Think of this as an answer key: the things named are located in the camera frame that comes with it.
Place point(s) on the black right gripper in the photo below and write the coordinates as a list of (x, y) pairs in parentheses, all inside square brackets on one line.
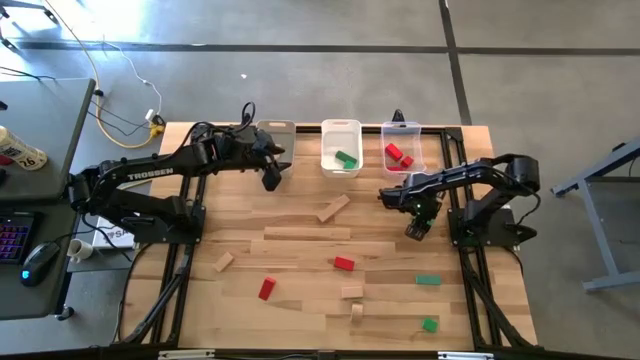
[(424, 200)]

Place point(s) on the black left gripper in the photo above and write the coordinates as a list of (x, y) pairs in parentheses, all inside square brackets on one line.
[(250, 150)]

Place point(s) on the small red cube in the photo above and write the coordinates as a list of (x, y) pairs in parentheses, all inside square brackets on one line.
[(407, 161)]

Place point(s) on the red rectangular block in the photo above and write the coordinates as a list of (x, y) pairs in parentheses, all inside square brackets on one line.
[(394, 152), (344, 263)]

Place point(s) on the long wooden plank block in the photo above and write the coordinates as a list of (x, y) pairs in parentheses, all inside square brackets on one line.
[(333, 208)]

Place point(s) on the long green block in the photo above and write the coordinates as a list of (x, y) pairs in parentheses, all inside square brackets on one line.
[(345, 156)]

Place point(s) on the green rectangular block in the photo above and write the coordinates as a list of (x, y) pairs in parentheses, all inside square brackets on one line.
[(429, 280)]

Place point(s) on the wooden rectangular block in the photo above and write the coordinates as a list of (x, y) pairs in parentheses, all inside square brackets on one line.
[(352, 292)]

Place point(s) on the wooden arch block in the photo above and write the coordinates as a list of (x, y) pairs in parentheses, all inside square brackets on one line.
[(356, 306)]

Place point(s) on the small wooden block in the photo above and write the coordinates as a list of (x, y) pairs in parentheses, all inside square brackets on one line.
[(223, 262)]

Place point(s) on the long red block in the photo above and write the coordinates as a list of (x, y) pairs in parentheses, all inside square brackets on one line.
[(267, 288)]

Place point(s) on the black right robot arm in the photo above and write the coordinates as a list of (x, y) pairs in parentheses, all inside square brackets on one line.
[(475, 172)]

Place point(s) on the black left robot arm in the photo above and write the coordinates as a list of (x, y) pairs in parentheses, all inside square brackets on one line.
[(150, 172)]

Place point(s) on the grey plastic bin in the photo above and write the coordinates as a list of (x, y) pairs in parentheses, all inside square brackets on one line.
[(286, 140)]

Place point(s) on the white plastic bin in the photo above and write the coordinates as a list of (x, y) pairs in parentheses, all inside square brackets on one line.
[(340, 135)]

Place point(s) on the clear plastic bin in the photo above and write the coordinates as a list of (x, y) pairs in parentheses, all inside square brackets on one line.
[(400, 132)]

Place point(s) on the black clamp knob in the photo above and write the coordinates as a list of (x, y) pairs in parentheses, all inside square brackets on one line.
[(397, 116)]

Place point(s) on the yellow plug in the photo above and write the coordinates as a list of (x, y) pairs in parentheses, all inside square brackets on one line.
[(156, 131)]

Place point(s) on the white power adapter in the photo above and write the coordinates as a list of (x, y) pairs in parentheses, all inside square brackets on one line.
[(150, 115)]

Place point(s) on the white printed box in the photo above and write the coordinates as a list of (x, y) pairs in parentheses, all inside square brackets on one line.
[(117, 235)]

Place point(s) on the white mug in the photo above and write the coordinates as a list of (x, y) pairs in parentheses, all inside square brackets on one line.
[(80, 250)]

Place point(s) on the grey side table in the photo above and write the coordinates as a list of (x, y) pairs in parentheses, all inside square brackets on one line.
[(45, 125)]

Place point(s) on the cream labelled bottle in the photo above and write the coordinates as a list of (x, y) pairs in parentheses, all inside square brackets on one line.
[(20, 150)]

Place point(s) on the black computer mouse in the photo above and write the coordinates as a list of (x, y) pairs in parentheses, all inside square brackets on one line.
[(39, 262)]

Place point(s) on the small red object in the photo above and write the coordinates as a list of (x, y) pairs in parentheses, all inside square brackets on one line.
[(5, 160)]

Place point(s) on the backlit black keyboard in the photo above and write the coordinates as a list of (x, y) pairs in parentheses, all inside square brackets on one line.
[(14, 240)]

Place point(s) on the black computer desk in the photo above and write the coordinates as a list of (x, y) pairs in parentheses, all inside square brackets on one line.
[(30, 300)]

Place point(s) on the black metal stand legs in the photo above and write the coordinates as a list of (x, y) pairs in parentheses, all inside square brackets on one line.
[(30, 5)]

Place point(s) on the black aluminium table frame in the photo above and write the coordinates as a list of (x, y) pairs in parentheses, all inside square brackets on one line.
[(307, 129)]

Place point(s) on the silver metal bracket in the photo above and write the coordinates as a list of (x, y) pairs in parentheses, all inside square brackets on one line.
[(465, 355), (185, 354)]

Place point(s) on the grey metal table frame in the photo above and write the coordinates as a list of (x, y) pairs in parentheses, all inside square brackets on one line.
[(597, 230)]

